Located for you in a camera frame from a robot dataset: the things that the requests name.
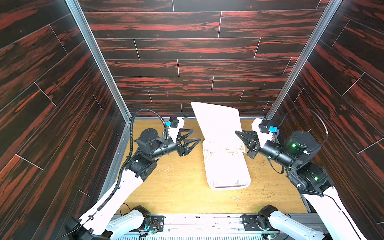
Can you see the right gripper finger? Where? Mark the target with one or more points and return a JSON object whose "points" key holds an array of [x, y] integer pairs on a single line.
{"points": [[251, 153], [249, 138]]}

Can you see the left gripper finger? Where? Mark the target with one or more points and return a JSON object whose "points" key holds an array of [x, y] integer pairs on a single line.
{"points": [[184, 134], [189, 145]]}

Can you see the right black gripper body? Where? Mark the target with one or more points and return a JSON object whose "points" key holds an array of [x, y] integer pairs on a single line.
{"points": [[255, 145]]}

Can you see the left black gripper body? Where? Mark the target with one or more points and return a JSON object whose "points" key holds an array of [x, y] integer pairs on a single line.
{"points": [[178, 149]]}

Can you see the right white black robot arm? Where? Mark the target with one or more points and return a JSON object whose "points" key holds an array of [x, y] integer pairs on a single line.
{"points": [[312, 181]]}

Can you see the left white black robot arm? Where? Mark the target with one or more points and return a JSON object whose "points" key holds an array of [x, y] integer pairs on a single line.
{"points": [[136, 169]]}

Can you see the white plastic storage tray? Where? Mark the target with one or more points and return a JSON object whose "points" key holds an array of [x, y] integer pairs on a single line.
{"points": [[226, 169]]}

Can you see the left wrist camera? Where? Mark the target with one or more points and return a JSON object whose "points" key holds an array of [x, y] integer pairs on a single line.
{"points": [[175, 124]]}

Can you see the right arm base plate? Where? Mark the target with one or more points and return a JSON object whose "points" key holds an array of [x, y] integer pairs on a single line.
{"points": [[250, 223]]}

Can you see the front aluminium rail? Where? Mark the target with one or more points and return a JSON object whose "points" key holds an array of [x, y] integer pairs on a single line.
{"points": [[204, 226]]}

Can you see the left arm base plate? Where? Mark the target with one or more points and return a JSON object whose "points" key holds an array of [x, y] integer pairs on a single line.
{"points": [[153, 223]]}

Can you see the right aluminium frame post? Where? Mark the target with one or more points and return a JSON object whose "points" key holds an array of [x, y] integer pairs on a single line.
{"points": [[318, 31]]}

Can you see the aluminium frame post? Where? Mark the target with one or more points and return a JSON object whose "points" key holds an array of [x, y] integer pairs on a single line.
{"points": [[91, 42], [318, 31]]}

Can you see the left aluminium frame post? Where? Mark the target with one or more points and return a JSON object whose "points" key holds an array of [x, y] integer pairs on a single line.
{"points": [[91, 42]]}

